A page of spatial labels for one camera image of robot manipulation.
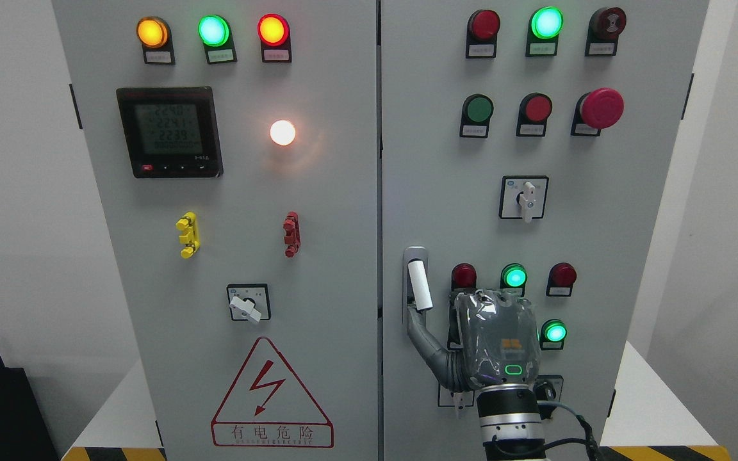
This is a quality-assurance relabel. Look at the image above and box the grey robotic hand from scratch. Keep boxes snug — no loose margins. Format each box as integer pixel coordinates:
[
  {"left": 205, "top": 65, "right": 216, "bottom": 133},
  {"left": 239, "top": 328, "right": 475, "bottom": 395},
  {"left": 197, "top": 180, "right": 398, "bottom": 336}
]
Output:
[{"left": 405, "top": 289, "right": 541, "bottom": 392}]

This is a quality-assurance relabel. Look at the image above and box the silver door handle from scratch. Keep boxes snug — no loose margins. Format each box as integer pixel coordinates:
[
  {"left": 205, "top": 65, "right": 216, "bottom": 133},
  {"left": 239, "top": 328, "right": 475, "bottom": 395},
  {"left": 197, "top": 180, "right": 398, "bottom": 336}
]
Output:
[{"left": 402, "top": 246, "right": 434, "bottom": 327}]

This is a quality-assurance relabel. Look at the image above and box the grey right cabinet door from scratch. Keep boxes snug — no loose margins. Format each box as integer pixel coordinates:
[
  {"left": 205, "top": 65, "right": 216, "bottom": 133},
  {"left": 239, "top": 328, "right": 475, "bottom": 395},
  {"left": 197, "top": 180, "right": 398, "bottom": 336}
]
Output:
[{"left": 380, "top": 1, "right": 709, "bottom": 460}]

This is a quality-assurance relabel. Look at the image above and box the grey cabinet door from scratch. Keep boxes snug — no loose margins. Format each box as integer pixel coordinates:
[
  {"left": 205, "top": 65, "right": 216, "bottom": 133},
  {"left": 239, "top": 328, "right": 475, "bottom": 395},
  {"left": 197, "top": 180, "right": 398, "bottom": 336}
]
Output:
[
  {"left": 380, "top": 1, "right": 709, "bottom": 460},
  {"left": 53, "top": 1, "right": 379, "bottom": 460}
]

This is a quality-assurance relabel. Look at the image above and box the grey left cabinet door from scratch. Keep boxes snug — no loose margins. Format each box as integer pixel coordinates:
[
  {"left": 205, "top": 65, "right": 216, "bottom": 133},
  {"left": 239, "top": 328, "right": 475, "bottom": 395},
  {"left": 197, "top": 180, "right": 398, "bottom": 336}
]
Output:
[{"left": 53, "top": 1, "right": 379, "bottom": 460}]

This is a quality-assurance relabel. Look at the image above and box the green lit button lower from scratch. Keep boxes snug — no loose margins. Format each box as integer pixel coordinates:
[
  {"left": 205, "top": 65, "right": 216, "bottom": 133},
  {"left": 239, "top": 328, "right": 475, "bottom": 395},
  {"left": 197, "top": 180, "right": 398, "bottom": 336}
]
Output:
[{"left": 538, "top": 319, "right": 568, "bottom": 351}]

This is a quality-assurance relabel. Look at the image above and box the green lit indicator middle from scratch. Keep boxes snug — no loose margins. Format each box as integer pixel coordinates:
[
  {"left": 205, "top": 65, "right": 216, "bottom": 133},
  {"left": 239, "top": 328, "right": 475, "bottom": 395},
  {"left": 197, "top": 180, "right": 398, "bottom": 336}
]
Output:
[{"left": 500, "top": 263, "right": 527, "bottom": 296}]

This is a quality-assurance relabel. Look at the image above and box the red indicator light middle left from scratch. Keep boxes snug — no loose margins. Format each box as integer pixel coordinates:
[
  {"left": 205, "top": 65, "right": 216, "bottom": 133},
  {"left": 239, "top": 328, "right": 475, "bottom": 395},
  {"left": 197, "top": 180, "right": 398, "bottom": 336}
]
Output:
[{"left": 451, "top": 263, "right": 477, "bottom": 291}]

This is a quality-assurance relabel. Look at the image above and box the red indicator light middle right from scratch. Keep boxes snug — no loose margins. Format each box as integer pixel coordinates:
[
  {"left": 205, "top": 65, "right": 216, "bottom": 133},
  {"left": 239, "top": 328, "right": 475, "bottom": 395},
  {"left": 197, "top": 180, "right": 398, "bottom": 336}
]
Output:
[{"left": 545, "top": 263, "right": 578, "bottom": 297}]

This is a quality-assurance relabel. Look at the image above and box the white platform with hazard stripes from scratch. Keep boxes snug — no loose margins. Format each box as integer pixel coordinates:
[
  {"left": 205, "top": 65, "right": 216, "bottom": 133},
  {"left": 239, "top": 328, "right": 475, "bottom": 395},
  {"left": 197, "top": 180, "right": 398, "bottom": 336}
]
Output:
[{"left": 63, "top": 344, "right": 730, "bottom": 460}]

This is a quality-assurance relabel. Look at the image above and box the green push button upper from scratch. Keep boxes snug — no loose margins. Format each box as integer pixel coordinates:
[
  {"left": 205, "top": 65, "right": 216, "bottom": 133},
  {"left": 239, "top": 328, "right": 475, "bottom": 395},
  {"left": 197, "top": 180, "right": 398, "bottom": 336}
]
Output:
[{"left": 459, "top": 93, "right": 494, "bottom": 139}]

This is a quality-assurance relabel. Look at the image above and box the red terminal connector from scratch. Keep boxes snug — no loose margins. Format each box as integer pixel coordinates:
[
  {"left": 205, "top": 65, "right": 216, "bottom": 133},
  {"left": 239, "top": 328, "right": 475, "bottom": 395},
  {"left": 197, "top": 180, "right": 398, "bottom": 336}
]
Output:
[{"left": 283, "top": 212, "right": 300, "bottom": 259}]

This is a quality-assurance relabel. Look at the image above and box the red push button upper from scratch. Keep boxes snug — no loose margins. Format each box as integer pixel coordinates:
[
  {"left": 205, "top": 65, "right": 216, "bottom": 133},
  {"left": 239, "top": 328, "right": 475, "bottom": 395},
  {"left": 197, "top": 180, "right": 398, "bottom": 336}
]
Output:
[{"left": 516, "top": 92, "right": 553, "bottom": 137}]

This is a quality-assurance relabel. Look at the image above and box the red triangle warning sticker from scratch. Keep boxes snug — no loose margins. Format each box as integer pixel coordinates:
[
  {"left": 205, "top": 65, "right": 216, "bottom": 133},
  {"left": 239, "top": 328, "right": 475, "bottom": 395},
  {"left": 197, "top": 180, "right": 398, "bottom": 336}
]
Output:
[{"left": 211, "top": 336, "right": 334, "bottom": 449}]

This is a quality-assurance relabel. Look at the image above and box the red emergency stop button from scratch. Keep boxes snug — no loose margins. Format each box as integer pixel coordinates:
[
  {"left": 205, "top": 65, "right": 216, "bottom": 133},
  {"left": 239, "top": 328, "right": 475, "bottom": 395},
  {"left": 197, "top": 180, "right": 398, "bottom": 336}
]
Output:
[{"left": 570, "top": 87, "right": 625, "bottom": 137}]

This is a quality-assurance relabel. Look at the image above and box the white lit indicator lamp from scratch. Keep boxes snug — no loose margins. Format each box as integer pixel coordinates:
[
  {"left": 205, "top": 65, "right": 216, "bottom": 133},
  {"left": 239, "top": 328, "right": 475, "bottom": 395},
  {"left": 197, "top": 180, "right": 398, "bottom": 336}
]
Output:
[{"left": 270, "top": 120, "right": 297, "bottom": 147}]

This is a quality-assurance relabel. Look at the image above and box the red indicator light top right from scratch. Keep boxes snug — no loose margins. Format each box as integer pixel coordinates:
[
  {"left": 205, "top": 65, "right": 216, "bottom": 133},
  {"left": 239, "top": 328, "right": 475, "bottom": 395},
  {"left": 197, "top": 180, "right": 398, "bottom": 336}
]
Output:
[{"left": 465, "top": 9, "right": 501, "bottom": 59}]

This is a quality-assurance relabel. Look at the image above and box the green indicator light top right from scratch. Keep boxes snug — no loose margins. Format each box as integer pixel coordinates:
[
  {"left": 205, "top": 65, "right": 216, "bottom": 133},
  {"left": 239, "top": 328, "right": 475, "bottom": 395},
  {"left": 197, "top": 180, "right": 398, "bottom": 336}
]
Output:
[{"left": 525, "top": 6, "right": 564, "bottom": 58}]

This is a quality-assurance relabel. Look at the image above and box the green indicator light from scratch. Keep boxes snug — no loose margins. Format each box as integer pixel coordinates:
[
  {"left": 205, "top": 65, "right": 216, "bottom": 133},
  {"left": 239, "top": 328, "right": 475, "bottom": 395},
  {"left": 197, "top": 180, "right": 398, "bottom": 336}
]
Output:
[
  {"left": 525, "top": 6, "right": 564, "bottom": 58},
  {"left": 197, "top": 15, "right": 238, "bottom": 65}
]

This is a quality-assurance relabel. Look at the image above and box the yellow terminal connector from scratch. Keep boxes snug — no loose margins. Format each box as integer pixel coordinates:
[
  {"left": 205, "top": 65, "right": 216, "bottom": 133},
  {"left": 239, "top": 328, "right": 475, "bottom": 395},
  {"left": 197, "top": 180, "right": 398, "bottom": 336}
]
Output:
[{"left": 176, "top": 212, "right": 201, "bottom": 259}]

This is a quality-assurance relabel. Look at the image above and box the dark red buzzer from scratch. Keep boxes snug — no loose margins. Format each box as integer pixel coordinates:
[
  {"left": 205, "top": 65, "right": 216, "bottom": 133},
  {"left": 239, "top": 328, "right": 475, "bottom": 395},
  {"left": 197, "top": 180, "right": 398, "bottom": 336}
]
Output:
[{"left": 584, "top": 6, "right": 627, "bottom": 56}]

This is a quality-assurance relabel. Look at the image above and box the red lit indicator light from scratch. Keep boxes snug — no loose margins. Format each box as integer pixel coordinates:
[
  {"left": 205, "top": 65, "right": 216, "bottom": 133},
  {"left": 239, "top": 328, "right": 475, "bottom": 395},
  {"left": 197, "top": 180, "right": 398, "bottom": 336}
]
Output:
[{"left": 257, "top": 13, "right": 292, "bottom": 63}]

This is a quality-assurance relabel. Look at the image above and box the black digital power meter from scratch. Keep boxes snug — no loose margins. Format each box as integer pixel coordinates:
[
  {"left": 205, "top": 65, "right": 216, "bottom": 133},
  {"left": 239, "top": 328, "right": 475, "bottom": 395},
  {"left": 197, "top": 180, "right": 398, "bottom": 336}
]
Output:
[{"left": 115, "top": 86, "right": 224, "bottom": 179}]

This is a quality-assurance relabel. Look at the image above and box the green indicator light top left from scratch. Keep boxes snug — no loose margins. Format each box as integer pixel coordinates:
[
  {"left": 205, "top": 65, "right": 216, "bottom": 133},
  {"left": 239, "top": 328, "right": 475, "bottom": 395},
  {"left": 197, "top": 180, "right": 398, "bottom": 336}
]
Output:
[{"left": 197, "top": 15, "right": 238, "bottom": 65}]

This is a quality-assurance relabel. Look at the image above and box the yellow indicator light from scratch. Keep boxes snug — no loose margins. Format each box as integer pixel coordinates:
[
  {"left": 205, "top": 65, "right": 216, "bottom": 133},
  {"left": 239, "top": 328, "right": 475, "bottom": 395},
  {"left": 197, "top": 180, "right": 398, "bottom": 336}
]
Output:
[{"left": 136, "top": 17, "right": 175, "bottom": 65}]

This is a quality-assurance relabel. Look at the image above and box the black box with antenna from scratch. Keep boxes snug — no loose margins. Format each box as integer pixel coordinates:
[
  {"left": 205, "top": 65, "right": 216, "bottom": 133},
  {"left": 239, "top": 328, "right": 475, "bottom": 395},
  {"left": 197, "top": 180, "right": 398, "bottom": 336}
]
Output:
[{"left": 0, "top": 354, "right": 59, "bottom": 460}]

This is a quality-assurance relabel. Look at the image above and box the lower white selector switch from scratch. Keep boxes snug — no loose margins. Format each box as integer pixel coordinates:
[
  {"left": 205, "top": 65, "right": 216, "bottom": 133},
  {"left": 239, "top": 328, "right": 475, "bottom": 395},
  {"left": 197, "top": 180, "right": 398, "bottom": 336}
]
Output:
[{"left": 437, "top": 385, "right": 477, "bottom": 419}]

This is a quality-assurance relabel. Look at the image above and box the white selector switch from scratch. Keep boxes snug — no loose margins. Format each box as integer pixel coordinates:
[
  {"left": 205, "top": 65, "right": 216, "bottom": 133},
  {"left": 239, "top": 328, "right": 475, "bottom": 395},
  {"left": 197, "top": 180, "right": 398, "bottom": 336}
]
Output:
[
  {"left": 437, "top": 385, "right": 477, "bottom": 419},
  {"left": 498, "top": 175, "right": 550, "bottom": 223},
  {"left": 226, "top": 283, "right": 272, "bottom": 324}
]

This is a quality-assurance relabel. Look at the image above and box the black knob selector switch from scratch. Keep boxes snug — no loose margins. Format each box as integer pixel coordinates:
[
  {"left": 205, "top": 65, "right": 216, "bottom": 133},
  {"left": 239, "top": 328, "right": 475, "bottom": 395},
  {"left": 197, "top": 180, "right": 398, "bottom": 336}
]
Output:
[{"left": 533, "top": 375, "right": 564, "bottom": 420}]

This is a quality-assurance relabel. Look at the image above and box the upper right white selector switch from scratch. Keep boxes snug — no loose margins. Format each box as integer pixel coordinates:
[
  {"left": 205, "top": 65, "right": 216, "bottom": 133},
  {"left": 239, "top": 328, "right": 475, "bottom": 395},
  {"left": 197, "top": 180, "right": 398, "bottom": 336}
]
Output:
[{"left": 498, "top": 175, "right": 550, "bottom": 223}]

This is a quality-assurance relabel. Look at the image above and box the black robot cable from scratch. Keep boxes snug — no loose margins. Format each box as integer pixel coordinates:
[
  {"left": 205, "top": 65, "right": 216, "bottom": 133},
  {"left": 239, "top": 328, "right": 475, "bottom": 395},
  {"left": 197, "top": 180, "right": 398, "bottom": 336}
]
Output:
[{"left": 483, "top": 401, "right": 605, "bottom": 461}]

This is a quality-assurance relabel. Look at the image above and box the left white selector switch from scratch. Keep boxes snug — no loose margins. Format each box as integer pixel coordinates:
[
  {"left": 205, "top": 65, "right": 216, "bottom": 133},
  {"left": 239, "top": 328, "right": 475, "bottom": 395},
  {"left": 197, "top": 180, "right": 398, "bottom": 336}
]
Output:
[{"left": 226, "top": 283, "right": 272, "bottom": 324}]

